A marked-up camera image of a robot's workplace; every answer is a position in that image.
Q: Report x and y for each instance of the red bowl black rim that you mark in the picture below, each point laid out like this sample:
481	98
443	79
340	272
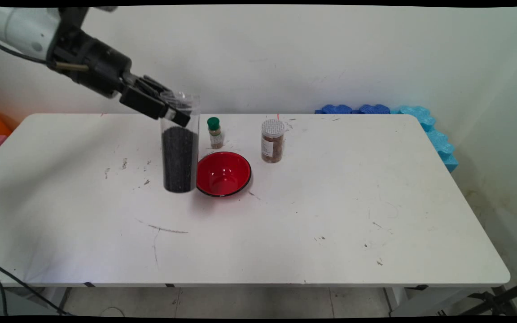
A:
225	175

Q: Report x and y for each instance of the dark blue foam piece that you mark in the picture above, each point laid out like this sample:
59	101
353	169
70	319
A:
374	109
335	109

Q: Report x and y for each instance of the small spice bottle green cap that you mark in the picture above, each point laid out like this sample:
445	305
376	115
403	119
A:
216	139

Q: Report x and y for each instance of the grey table leg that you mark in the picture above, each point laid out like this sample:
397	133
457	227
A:
54	298
395	300

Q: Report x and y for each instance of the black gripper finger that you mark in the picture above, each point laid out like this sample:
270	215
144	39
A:
153	84
144	102

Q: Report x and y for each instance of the tall clear jar black seeds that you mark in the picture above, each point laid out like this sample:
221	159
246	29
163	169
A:
178	161

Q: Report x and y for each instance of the brown spice jar white lid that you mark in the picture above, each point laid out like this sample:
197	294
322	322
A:
272	148

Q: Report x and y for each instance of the black tripod stand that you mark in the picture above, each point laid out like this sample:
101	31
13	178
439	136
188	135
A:
510	289

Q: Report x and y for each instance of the light blue foam mat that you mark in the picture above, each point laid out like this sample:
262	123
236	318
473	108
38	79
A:
438	139

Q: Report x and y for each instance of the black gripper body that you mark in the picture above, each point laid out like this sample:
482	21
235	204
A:
97	67

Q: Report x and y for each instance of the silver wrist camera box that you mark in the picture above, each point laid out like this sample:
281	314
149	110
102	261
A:
75	15

